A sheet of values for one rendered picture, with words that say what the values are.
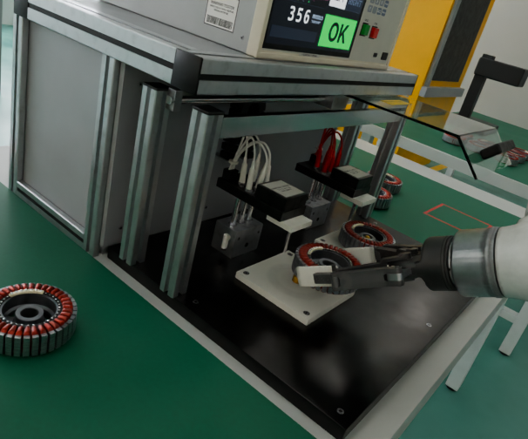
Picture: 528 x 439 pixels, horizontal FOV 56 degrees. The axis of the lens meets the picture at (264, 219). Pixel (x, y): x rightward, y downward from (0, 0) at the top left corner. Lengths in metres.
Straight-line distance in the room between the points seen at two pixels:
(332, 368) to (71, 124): 0.55
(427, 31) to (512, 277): 3.87
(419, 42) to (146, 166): 3.86
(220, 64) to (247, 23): 0.13
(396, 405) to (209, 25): 0.61
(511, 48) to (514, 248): 5.54
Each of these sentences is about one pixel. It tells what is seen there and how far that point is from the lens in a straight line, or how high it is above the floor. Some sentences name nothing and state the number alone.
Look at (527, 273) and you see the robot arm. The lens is 0.65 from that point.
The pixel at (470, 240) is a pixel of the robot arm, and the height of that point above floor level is 0.99.
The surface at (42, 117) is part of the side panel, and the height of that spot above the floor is 0.92.
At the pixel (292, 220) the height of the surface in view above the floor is 0.88.
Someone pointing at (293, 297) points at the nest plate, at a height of 0.78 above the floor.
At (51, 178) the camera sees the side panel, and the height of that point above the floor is 0.82.
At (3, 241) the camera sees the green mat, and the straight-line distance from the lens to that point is 0.90.
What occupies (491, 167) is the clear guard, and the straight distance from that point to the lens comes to 1.01.
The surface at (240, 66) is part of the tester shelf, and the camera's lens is 0.68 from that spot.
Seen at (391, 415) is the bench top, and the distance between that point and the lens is 0.73.
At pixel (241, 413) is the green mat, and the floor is 0.75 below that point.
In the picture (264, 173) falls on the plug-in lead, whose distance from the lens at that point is 0.84.
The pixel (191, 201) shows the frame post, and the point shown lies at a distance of 0.68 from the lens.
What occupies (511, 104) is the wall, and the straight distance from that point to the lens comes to 6.12.
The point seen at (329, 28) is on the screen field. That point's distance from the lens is 0.88.
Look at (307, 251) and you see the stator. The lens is 0.80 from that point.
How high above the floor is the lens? 1.21
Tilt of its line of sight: 24 degrees down
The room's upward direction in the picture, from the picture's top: 15 degrees clockwise
